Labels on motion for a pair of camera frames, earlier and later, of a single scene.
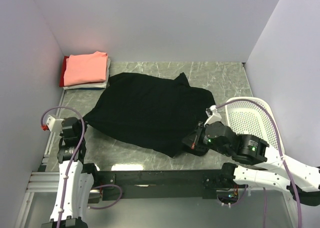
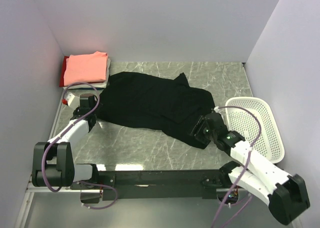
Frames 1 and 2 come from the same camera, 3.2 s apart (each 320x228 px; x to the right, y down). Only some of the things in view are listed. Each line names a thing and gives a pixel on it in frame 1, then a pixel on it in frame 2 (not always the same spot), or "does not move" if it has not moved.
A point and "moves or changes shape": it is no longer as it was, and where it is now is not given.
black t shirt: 156,112 moves or changes shape
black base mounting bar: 132,184 does not move
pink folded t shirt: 85,68 does not move
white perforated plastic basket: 247,118 does not move
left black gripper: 80,124 -> 76,111
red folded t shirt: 62,71 does not move
